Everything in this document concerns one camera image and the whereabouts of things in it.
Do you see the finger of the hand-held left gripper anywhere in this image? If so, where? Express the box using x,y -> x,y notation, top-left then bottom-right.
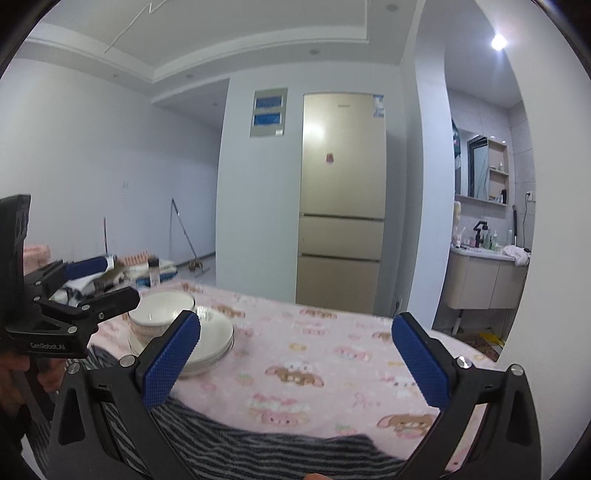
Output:
23,255 -> 110,297
33,285 -> 140,325

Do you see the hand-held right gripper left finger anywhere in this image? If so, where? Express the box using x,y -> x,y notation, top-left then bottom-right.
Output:
48,310 -> 203,480

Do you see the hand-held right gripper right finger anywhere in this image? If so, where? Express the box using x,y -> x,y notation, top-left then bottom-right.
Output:
392,311 -> 543,480

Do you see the white ribbed bowl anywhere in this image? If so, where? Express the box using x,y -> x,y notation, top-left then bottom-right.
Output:
128,292 -> 197,344

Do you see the person's left hand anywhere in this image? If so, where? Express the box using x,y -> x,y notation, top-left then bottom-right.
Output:
0,353 -> 66,418

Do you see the cardboard box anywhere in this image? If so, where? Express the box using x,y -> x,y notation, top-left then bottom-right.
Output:
23,244 -> 51,273

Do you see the pink toothed rack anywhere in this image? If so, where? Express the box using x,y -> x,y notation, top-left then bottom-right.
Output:
117,249 -> 151,267

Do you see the mop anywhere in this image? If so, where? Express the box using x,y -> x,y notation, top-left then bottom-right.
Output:
168,198 -> 209,278

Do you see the pink printed tablecloth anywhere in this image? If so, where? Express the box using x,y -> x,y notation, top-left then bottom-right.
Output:
88,279 -> 502,472

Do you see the bathroom vanity cabinet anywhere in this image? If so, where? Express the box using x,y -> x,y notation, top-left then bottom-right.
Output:
445,249 -> 529,311

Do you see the grey striped towel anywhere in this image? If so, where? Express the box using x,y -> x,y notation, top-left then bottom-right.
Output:
23,344 -> 467,480

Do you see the white towel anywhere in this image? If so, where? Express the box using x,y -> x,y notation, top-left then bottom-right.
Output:
502,244 -> 532,267

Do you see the gold refrigerator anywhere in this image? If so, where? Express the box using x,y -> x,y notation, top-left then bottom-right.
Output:
295,91 -> 387,315

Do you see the bathroom mirror cabinet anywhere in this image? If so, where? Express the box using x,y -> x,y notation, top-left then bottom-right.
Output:
466,131 -> 509,206

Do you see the grey wall panel box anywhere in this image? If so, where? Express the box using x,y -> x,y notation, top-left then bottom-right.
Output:
249,87 -> 288,138

